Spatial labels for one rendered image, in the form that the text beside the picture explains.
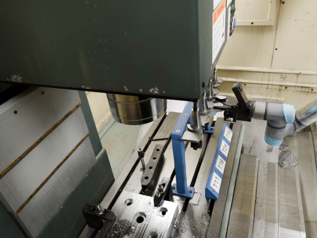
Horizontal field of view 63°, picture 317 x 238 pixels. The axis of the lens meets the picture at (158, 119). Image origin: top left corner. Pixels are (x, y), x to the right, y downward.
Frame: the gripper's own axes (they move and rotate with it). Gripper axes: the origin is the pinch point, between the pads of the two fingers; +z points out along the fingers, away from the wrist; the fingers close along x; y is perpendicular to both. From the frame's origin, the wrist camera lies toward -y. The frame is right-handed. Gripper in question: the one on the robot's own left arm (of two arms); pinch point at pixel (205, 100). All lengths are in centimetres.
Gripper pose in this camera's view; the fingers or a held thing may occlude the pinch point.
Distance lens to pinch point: 115.9
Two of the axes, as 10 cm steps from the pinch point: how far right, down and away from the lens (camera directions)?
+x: 3.5, -5.6, 7.5
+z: -9.3, -1.4, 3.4
